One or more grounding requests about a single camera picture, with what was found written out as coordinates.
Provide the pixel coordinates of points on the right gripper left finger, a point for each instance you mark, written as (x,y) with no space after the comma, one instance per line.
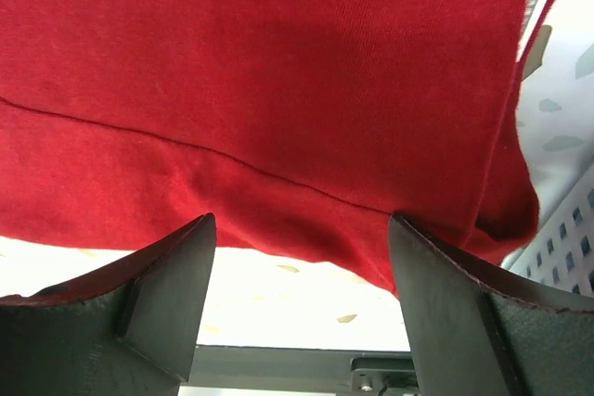
(127,328)

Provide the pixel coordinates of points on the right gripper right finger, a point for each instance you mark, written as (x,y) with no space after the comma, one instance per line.
(476,329)

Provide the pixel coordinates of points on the red t shirt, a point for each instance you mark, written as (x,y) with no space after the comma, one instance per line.
(301,125)

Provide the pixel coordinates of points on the white laundry basket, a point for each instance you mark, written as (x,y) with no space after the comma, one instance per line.
(561,254)

